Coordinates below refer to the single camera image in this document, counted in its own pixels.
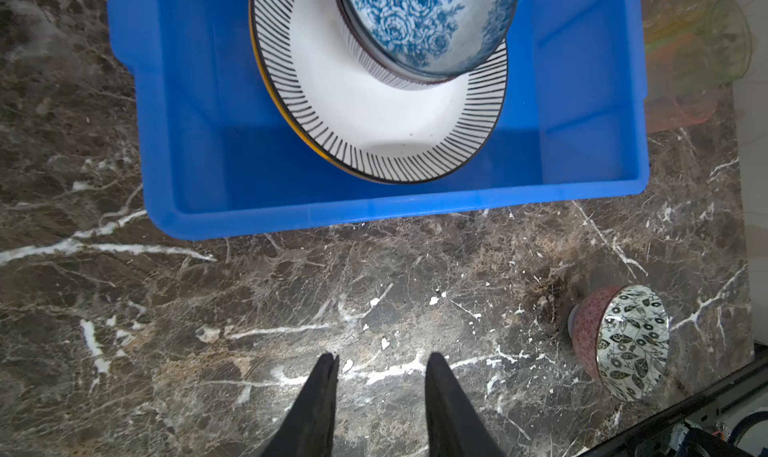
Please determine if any pink translucent cup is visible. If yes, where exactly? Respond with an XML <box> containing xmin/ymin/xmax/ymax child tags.
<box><xmin>644</xmin><ymin>39</ymin><xmax>722</xmax><ymax>133</ymax></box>

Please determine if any black striped rim white plate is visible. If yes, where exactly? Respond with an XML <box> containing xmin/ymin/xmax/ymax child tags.
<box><xmin>253</xmin><ymin>0</ymin><xmax>508</xmax><ymax>184</ymax></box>

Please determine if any green translucent cup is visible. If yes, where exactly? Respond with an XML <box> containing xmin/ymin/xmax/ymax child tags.
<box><xmin>672</xmin><ymin>0</ymin><xmax>753</xmax><ymax>93</ymax></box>

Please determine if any yellow translucent cup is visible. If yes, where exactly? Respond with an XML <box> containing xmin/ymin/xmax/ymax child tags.
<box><xmin>641</xmin><ymin>0</ymin><xmax>710</xmax><ymax>46</ymax></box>

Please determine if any blue plastic bin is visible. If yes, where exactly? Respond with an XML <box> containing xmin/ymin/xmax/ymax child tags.
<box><xmin>107</xmin><ymin>0</ymin><xmax>649</xmax><ymax>240</ymax></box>

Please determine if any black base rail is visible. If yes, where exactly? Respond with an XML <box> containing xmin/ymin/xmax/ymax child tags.
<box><xmin>580</xmin><ymin>349</ymin><xmax>767</xmax><ymax>456</ymax></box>

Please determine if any dotted yellow rim plate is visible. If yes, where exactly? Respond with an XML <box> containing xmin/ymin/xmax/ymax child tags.
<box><xmin>248</xmin><ymin>0</ymin><xmax>356</xmax><ymax>176</ymax></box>

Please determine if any red leaf pattern bowl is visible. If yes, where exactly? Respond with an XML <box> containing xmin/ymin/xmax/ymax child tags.
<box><xmin>568</xmin><ymin>284</ymin><xmax>670</xmax><ymax>402</ymax></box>

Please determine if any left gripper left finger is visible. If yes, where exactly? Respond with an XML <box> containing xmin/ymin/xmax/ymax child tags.
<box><xmin>259</xmin><ymin>353</ymin><xmax>339</xmax><ymax>457</ymax></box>

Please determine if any purple striped small bowl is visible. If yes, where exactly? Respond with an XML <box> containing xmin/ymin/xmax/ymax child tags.
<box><xmin>334</xmin><ymin>0</ymin><xmax>462</xmax><ymax>91</ymax></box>

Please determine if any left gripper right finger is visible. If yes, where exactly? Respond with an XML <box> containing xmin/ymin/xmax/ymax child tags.
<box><xmin>425</xmin><ymin>352</ymin><xmax>504</xmax><ymax>457</ymax></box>

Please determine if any blue floral white bowl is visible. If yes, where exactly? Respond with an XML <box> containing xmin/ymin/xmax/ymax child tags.
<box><xmin>336</xmin><ymin>0</ymin><xmax>518</xmax><ymax>83</ymax></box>

